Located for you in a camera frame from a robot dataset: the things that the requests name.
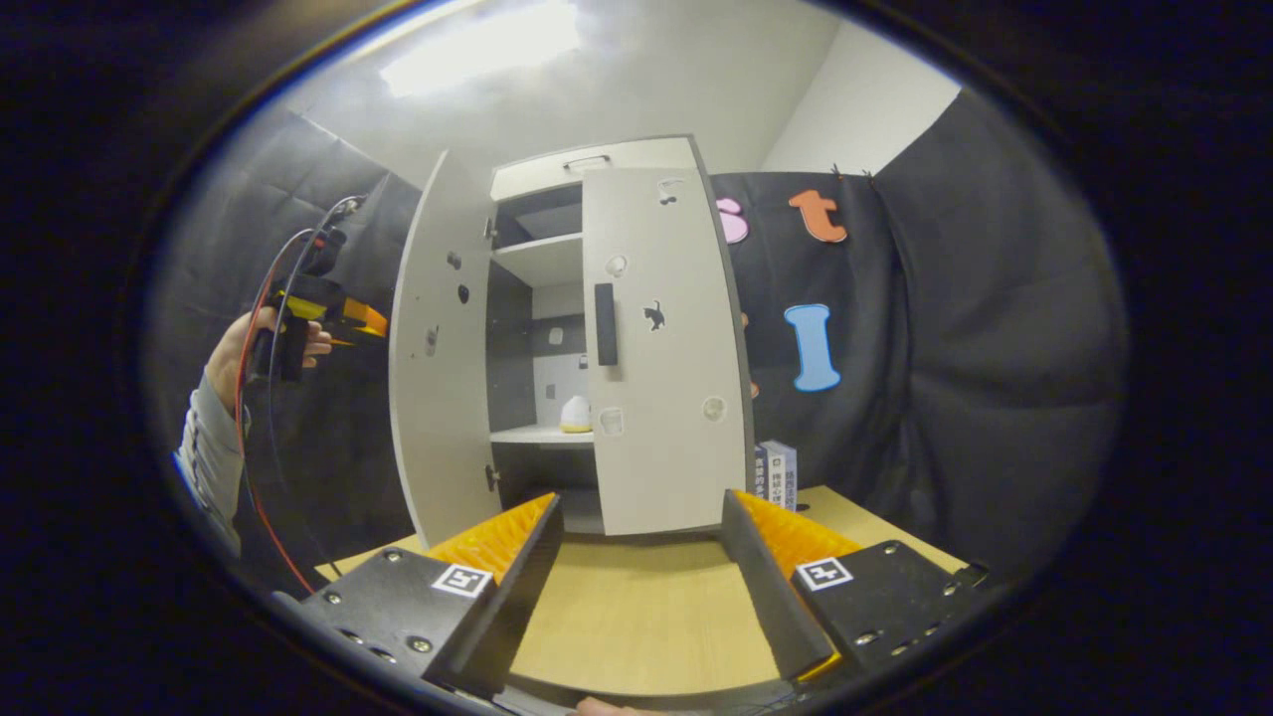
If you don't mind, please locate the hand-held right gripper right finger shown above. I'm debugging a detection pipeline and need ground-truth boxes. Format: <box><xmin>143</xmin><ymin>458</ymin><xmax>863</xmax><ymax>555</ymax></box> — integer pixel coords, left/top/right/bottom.
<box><xmin>721</xmin><ymin>489</ymin><xmax>991</xmax><ymax>682</ymax></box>

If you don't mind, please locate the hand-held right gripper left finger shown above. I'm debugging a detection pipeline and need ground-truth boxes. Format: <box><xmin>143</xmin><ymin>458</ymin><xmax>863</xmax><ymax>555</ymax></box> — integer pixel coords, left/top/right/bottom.
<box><xmin>298</xmin><ymin>492</ymin><xmax>565</xmax><ymax>697</ymax></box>

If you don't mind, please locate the white cabinet door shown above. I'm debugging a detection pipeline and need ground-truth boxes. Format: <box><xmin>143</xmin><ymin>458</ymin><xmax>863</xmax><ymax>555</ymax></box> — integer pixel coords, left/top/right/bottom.
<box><xmin>388</xmin><ymin>149</ymin><xmax>503</xmax><ymax>550</ymax></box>
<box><xmin>582</xmin><ymin>164</ymin><xmax>754</xmax><ymax>538</ymax></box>

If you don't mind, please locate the white shoe cabinet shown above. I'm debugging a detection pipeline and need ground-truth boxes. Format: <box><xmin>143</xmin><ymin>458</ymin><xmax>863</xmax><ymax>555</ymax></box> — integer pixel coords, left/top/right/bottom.
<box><xmin>485</xmin><ymin>134</ymin><xmax>757</xmax><ymax>538</ymax></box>

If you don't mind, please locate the cream cabinet drawer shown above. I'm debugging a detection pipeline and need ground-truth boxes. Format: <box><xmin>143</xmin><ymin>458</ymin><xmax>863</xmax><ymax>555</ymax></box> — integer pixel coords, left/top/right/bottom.
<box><xmin>489</xmin><ymin>137</ymin><xmax>697</xmax><ymax>202</ymax></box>

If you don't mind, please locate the black backdrop cloth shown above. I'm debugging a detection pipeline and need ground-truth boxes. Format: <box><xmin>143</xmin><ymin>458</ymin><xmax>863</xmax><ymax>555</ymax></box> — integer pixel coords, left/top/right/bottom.
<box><xmin>149</xmin><ymin>107</ymin><xmax>424</xmax><ymax>598</ymax></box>
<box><xmin>708</xmin><ymin>88</ymin><xmax>1130</xmax><ymax>583</ymax></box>

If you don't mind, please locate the black cable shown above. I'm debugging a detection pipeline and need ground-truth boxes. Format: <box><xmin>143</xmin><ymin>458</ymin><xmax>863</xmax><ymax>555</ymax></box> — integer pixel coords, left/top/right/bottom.
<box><xmin>267</xmin><ymin>194</ymin><xmax>364</xmax><ymax>578</ymax></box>

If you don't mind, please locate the red cable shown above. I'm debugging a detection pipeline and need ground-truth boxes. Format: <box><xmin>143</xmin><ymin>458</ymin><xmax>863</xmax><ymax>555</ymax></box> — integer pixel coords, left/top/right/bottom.
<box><xmin>234</xmin><ymin>224</ymin><xmax>329</xmax><ymax>596</ymax></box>

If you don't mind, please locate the black door handle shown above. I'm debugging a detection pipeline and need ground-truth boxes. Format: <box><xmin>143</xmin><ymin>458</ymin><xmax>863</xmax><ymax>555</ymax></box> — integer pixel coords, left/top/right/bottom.
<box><xmin>594</xmin><ymin>282</ymin><xmax>620</xmax><ymax>367</ymax></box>

